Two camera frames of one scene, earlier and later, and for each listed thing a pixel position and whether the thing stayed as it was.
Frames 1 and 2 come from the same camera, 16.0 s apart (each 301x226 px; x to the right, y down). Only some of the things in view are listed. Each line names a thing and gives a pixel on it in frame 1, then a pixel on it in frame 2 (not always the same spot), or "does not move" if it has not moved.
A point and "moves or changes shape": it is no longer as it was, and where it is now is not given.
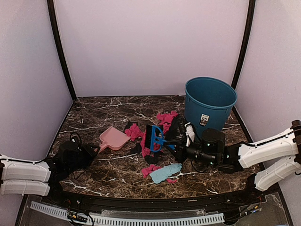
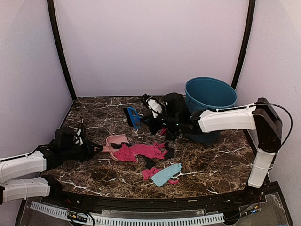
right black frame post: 244,46 does not move
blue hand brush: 154,139 -> 135,117
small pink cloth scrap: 134,132 -> 125,153
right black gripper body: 182,156 -> 154,127
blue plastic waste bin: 208,102 does not move
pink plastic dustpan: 114,138 moves or changes shape
